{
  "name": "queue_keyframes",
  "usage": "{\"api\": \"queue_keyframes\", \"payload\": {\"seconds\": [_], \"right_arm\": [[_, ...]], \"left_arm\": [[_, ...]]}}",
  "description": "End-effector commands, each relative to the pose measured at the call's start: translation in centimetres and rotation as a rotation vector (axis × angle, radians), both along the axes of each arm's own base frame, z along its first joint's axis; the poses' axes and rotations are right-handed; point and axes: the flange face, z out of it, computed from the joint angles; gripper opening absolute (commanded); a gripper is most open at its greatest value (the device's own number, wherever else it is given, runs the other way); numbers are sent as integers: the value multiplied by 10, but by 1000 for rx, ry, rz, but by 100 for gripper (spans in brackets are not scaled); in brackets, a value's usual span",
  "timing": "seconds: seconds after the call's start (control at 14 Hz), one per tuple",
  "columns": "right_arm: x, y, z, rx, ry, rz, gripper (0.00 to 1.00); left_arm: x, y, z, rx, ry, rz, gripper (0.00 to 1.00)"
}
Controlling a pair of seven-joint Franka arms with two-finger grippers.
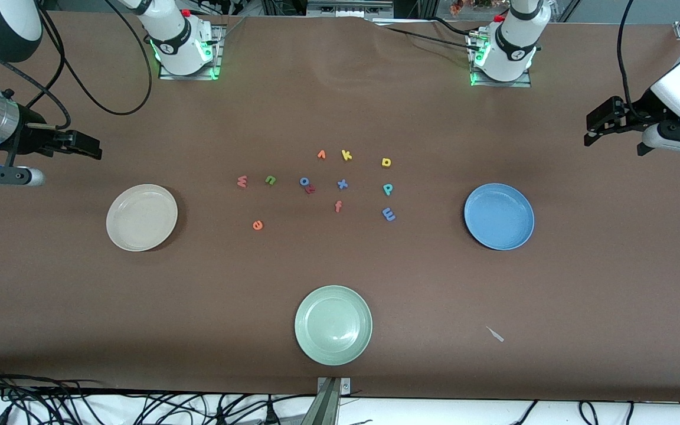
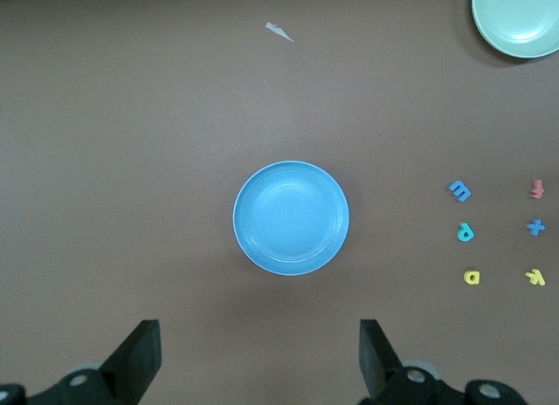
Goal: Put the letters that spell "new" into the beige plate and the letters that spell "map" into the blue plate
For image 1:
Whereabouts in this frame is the beige round plate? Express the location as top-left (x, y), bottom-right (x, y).
top-left (106, 184), bottom-right (179, 253)

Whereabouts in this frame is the blue round plate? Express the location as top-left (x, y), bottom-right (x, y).
top-left (463, 182), bottom-right (535, 251)

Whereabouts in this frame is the dried flower bunch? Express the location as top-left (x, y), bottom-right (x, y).
top-left (449, 0), bottom-right (494, 15)

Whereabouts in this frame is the brown table cover sheet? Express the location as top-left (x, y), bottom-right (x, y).
top-left (0, 12), bottom-right (680, 403)

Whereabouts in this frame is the grey metal box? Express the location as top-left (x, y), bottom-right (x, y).
top-left (306, 0), bottom-right (394, 18)

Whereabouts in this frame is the green round plate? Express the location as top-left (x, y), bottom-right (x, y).
top-left (294, 285), bottom-right (373, 367)

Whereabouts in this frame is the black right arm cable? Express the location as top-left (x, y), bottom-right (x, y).
top-left (0, 0), bottom-right (154, 130)

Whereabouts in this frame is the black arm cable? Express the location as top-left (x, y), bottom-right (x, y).
top-left (0, 0), bottom-right (154, 130)
top-left (616, 0), bottom-right (637, 102)

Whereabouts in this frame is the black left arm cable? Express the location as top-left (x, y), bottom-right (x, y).
top-left (616, 0), bottom-right (637, 102)

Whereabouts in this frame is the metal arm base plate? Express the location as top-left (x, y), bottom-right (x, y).
top-left (159, 24), bottom-right (224, 81)
top-left (467, 30), bottom-right (532, 88)

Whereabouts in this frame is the black cable across table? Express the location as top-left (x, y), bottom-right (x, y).
top-left (370, 17), bottom-right (482, 51)

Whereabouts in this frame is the black floor cable tangle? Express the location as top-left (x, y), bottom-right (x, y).
top-left (0, 363), bottom-right (317, 425)

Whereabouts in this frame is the metal table edge bracket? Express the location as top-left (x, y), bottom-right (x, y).
top-left (302, 377), bottom-right (352, 425)

